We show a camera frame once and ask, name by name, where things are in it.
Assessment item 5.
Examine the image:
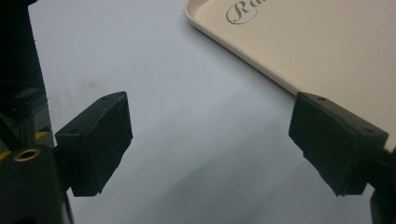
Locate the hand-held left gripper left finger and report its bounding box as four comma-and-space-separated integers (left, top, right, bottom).
54, 91, 134, 198

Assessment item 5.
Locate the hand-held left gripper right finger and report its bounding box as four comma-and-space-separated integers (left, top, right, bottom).
288, 91, 389, 197

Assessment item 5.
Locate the beige tray with rabbit print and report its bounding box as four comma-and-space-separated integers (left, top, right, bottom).
183, 0, 396, 154

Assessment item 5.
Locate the yellow black floor tape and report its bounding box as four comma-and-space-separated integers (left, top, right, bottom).
0, 130, 50, 161

